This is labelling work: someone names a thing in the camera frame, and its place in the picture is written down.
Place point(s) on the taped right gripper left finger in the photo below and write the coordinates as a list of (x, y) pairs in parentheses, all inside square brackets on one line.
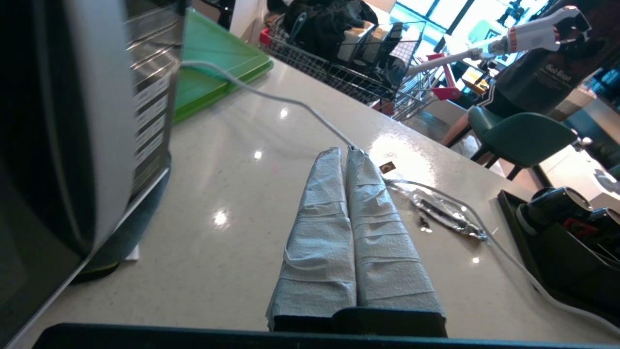
[(319, 252)]

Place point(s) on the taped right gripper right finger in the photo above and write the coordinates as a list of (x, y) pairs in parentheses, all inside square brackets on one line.
[(387, 252)]

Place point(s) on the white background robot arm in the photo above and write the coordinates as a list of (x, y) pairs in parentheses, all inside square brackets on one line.
[(533, 36)]

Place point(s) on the white paper corner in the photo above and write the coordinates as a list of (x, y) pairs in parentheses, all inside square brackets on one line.
[(133, 253)]

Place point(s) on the silver black microwave oven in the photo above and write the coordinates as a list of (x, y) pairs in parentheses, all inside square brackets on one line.
[(155, 72)]

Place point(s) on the clear plastic wrapper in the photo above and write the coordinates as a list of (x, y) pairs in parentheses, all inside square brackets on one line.
[(445, 211)]

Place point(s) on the small brown tag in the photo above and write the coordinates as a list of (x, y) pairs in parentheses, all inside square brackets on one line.
[(387, 167)]

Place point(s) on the black tray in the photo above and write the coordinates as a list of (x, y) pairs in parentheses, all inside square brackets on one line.
[(557, 261)]

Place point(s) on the dark metal can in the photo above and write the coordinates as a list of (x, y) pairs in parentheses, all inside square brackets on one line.
[(552, 206)]

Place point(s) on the green chair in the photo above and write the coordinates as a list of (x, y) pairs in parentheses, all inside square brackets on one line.
[(523, 138)]

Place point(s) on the green cutting board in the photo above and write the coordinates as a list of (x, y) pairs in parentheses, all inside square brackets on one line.
[(213, 58)]

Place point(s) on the black bag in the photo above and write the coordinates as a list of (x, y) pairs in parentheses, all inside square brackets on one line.
[(324, 22)]

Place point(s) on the person in dark shirt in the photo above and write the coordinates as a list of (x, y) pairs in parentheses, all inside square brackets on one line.
[(547, 72)]

